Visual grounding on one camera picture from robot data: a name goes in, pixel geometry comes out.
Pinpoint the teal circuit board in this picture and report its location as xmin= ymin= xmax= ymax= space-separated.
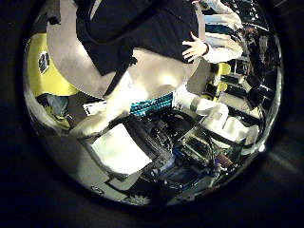
xmin=129 ymin=93 xmax=175 ymax=117

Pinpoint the blue grey fabric bundle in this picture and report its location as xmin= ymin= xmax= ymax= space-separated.
xmin=36 ymin=93 xmax=70 ymax=120

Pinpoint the yellow chair with number print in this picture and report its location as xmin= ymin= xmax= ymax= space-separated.
xmin=27 ymin=31 xmax=80 ymax=98

